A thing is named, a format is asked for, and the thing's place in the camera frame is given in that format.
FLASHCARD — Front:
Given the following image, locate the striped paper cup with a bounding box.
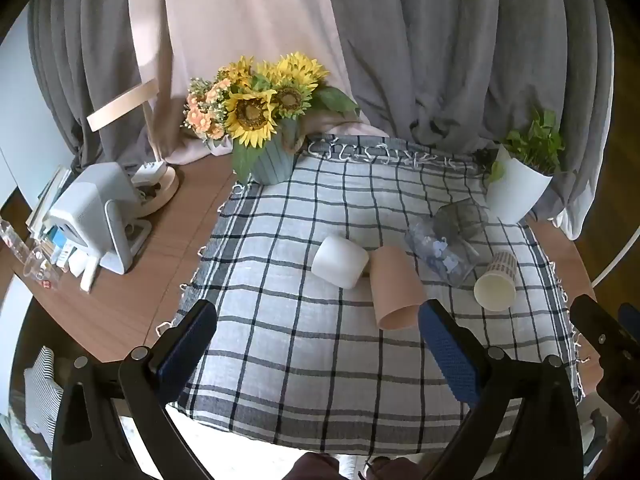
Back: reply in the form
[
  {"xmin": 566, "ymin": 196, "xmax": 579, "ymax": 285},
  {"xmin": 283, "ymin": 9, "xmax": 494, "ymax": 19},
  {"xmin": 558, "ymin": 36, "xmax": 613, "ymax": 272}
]
[{"xmin": 473, "ymin": 251, "xmax": 518, "ymax": 312}]

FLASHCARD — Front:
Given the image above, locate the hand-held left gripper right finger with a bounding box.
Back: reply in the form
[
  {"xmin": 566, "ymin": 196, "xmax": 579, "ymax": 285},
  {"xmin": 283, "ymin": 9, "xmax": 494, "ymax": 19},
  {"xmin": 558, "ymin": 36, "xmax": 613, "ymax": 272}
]
[{"xmin": 417, "ymin": 299, "xmax": 584, "ymax": 480}]

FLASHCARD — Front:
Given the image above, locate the green leafy plant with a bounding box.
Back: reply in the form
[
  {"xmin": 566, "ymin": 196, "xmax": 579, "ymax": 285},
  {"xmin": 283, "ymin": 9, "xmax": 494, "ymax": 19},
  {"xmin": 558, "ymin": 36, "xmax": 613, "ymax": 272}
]
[{"xmin": 489, "ymin": 108, "xmax": 566, "ymax": 183}]

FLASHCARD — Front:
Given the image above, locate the wooden desk lamp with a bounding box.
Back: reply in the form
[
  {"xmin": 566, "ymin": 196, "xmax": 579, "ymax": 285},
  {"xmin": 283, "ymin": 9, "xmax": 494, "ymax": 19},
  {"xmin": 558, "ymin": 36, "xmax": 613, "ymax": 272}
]
[{"xmin": 86, "ymin": 79, "xmax": 180, "ymax": 218}]

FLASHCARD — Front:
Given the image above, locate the white power adapter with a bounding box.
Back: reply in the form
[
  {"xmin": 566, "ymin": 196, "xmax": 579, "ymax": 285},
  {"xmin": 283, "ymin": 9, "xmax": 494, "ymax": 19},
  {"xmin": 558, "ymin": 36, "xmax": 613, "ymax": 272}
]
[{"xmin": 131, "ymin": 160, "xmax": 166, "ymax": 192}]

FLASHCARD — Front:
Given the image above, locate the white cup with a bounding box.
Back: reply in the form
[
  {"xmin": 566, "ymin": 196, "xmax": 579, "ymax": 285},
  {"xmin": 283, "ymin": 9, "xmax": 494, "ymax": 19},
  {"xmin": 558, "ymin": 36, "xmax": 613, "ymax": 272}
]
[{"xmin": 312, "ymin": 234, "xmax": 370, "ymax": 290}]

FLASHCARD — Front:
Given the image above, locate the pink curtain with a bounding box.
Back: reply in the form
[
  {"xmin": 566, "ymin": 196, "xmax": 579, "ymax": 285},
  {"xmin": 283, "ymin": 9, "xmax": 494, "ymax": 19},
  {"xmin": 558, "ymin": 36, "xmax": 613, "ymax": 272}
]
[{"xmin": 126, "ymin": 0, "xmax": 391, "ymax": 166}]

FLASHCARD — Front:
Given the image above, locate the person's leg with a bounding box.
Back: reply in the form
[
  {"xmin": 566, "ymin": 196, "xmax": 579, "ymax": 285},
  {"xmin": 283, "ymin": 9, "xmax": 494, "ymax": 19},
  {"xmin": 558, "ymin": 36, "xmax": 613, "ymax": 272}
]
[{"xmin": 287, "ymin": 452, "xmax": 342, "ymax": 480}]

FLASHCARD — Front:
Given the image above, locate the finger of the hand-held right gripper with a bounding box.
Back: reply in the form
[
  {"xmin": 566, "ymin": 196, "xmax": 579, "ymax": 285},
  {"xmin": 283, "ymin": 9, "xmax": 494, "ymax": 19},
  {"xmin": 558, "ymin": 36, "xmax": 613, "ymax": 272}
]
[
  {"xmin": 618, "ymin": 302, "xmax": 640, "ymax": 342},
  {"xmin": 570, "ymin": 294, "xmax": 629, "ymax": 357}
]

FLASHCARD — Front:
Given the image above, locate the grey curtain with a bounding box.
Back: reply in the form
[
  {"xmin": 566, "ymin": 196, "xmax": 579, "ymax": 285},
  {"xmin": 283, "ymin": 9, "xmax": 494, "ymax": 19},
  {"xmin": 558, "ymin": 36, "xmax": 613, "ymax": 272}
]
[
  {"xmin": 324, "ymin": 0, "xmax": 617, "ymax": 241},
  {"xmin": 27, "ymin": 0, "xmax": 168, "ymax": 173}
]

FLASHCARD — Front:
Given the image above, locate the sunflower bouquet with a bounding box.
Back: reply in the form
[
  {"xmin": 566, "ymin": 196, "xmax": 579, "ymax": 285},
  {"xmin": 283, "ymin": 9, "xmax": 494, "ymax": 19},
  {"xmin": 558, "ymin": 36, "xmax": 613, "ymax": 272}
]
[{"xmin": 182, "ymin": 51, "xmax": 361, "ymax": 186}]

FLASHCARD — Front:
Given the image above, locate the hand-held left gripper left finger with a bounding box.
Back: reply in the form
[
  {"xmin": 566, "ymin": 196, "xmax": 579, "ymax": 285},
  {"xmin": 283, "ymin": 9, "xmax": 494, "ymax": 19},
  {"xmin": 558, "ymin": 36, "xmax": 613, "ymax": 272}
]
[{"xmin": 52, "ymin": 300, "xmax": 218, "ymax": 480}]

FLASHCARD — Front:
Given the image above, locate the teal ribbed vase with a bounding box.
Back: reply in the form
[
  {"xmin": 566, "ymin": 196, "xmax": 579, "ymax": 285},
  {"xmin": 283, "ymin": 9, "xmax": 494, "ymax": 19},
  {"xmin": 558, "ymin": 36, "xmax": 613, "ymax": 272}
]
[{"xmin": 247, "ymin": 132, "xmax": 297, "ymax": 186}]

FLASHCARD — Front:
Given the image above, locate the white desktop device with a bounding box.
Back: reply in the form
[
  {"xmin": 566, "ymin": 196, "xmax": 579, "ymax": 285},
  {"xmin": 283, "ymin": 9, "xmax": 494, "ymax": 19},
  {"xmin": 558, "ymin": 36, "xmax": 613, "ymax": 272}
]
[{"xmin": 47, "ymin": 162, "xmax": 153, "ymax": 275}]

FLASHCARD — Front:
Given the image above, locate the clear glass cup blue print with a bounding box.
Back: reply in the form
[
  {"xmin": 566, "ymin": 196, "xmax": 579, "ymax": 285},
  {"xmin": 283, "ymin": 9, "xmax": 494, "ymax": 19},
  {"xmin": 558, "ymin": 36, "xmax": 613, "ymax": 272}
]
[{"xmin": 404, "ymin": 217, "xmax": 481, "ymax": 288}]

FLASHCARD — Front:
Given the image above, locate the checked tablecloth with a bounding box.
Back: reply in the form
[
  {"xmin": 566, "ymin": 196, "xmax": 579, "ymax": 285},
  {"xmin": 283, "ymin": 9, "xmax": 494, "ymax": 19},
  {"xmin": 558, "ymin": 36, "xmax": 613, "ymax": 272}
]
[{"xmin": 155, "ymin": 134, "xmax": 586, "ymax": 453}]

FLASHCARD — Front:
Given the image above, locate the pink cup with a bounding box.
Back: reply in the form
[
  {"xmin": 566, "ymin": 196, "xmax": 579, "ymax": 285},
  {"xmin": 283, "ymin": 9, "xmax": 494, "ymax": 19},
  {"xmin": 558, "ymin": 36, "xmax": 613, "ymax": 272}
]
[{"xmin": 370, "ymin": 247, "xmax": 427, "ymax": 331}]

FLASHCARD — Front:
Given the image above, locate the striped star cushion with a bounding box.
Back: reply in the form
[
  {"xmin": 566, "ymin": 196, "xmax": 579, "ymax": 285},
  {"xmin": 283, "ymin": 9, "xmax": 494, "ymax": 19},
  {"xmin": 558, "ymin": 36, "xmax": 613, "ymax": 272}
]
[{"xmin": 23, "ymin": 346, "xmax": 66, "ymax": 453}]

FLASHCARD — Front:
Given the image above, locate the row of books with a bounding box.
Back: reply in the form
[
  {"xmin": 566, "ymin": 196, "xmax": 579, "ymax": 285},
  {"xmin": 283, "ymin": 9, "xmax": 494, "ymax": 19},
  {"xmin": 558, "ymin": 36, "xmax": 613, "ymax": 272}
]
[{"xmin": 25, "ymin": 165, "xmax": 76, "ymax": 243}]

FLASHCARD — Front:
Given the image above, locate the grey glass cup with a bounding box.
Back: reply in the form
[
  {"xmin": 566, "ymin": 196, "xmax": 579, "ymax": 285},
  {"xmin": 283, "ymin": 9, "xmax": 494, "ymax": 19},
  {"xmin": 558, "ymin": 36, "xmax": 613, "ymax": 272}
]
[{"xmin": 434, "ymin": 198, "xmax": 489, "ymax": 241}]

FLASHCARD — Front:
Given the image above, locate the white plant pot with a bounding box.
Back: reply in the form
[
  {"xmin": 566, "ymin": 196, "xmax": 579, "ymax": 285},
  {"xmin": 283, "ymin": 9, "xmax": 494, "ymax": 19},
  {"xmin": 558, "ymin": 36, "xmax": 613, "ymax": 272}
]
[{"xmin": 486, "ymin": 144, "xmax": 554, "ymax": 225}]

